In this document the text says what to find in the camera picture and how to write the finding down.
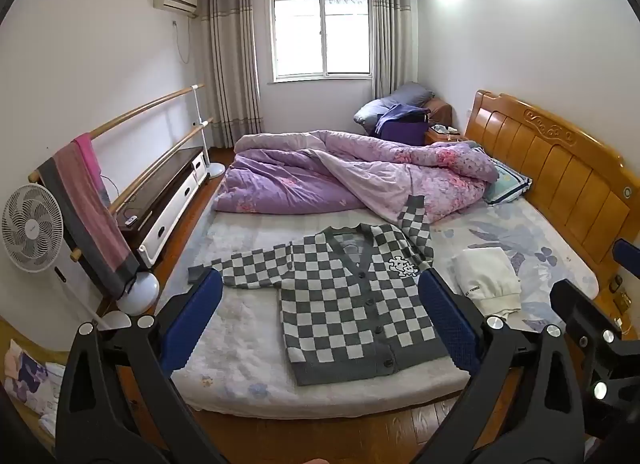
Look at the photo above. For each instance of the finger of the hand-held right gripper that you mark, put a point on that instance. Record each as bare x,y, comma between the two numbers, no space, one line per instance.
582,309
629,254

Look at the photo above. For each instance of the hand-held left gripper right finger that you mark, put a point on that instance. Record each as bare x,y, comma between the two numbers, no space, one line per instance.
450,324

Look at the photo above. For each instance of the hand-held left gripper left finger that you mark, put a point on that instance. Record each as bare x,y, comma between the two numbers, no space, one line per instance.
192,316

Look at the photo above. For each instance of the grey white checkered cardigan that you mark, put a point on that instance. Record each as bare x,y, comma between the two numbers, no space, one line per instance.
340,304

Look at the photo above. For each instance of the folded white sweatshirt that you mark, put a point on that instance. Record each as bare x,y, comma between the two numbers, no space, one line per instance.
485,274

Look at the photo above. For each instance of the pale floral bed sheet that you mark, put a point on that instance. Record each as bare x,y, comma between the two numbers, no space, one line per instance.
525,239

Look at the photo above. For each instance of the small remote control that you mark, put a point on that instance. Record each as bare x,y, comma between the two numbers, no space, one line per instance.
132,221

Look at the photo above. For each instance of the wooden bed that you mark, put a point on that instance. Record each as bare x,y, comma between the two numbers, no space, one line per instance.
550,153

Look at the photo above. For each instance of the dark white tv cabinet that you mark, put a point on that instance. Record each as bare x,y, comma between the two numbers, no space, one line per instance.
160,183

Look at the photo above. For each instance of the blue patterned pillow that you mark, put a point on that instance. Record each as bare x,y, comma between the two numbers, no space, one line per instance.
507,183

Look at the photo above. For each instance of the pink grey striped towel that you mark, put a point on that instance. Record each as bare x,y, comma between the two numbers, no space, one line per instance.
85,214

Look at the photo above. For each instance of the purple floral quilt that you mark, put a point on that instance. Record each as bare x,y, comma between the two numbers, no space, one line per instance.
300,183

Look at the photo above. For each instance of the floral cloth pile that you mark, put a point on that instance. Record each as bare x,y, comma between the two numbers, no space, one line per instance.
30,374

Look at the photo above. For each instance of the white standing fan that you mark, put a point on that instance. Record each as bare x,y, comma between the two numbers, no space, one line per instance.
32,229

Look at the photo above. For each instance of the bright pink cloth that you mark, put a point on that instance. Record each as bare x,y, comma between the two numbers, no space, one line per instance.
90,163

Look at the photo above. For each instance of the wooden nightstand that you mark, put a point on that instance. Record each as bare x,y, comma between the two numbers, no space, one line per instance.
445,137

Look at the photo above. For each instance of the purple storage bag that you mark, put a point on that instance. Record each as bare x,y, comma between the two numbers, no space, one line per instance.
402,131

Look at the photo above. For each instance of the wooden ballet barre stand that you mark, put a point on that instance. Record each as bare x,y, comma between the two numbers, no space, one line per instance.
150,104

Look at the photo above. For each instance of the grey beige striped curtain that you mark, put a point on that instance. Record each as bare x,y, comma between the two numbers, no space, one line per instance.
395,38
230,63

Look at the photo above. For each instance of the white framed window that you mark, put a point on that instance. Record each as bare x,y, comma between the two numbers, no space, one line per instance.
320,33

